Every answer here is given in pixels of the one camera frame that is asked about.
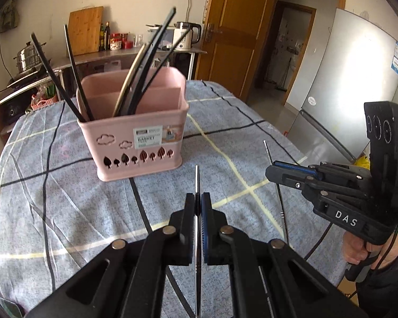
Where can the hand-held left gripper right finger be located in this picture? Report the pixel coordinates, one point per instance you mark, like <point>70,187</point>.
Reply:
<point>206,225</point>

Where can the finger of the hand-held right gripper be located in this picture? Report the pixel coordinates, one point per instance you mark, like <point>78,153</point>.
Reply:
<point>295,167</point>
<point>285,177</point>

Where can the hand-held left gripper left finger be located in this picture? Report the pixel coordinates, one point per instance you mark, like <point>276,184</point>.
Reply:
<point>189,225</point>

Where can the metal chopstick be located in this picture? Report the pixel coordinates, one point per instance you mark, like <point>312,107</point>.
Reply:
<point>268,152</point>
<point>196,179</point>

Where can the pink utensil basket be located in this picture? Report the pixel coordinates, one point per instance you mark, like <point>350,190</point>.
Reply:
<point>132,145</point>

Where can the beige chopstick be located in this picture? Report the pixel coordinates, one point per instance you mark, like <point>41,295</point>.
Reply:
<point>129,76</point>

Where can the person's right forearm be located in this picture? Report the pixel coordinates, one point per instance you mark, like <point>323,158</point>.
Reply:
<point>391,288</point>

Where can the person's right hand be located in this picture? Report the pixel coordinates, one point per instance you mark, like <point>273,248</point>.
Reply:
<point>353,248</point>

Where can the yellow bag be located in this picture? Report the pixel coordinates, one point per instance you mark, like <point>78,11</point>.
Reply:
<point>362,162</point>

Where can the silver refrigerator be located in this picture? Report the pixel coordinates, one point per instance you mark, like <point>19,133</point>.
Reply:
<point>345,82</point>

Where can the blue checked tablecloth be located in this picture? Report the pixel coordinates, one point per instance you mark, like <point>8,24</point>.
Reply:
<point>69,205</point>

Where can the wooden door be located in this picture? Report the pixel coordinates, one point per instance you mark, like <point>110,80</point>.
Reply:
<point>232,33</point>

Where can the white electric kettle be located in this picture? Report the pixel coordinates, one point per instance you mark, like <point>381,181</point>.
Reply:
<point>182,39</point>

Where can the white jug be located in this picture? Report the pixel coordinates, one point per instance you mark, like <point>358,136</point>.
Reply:
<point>112,65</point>

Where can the clear plastic container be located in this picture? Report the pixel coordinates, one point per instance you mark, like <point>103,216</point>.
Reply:
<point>167,38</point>

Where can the small pink basket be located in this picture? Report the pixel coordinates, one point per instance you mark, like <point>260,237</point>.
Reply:
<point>44,101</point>

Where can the short red jar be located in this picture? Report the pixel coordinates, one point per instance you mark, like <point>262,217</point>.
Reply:
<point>128,44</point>

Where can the glass cup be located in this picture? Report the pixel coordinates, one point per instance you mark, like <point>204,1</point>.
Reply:
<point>138,40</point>

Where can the steel kitchen table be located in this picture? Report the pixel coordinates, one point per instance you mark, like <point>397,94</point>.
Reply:
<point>96,56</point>

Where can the white patterned jar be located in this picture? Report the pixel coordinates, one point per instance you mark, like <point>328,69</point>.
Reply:
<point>116,44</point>

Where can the red lidded jar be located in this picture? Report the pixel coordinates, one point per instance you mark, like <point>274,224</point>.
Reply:
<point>115,37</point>
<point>123,36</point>

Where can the dark sauce bottle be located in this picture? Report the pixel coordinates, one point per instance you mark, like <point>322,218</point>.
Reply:
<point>107,36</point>

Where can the oil bottle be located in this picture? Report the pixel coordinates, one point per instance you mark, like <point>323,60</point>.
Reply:
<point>102,38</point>

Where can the black blender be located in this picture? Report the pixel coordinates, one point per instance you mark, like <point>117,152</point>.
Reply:
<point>11,112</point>

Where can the small side shelf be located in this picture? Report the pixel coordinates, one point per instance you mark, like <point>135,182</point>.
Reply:
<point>16,94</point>

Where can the induction cooker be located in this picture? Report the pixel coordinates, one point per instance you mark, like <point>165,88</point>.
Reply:
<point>26,78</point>

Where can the wooden cutting board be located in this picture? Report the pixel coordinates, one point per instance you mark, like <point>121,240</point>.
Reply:
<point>85,29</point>

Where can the steel steamer pot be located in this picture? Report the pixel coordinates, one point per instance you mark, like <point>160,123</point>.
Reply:
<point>29,58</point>

